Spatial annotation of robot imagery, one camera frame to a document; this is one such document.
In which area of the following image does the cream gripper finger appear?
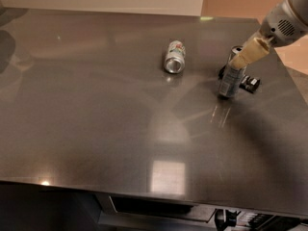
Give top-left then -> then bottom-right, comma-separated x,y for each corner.
230,38 -> 270,69

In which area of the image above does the silver redbull can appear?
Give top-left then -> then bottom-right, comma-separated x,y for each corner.
218,46 -> 246,98

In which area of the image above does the lying silver soda can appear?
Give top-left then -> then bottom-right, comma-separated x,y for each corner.
164,40 -> 186,74

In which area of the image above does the dark drawer under table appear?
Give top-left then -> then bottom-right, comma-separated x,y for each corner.
95,192 -> 216,231

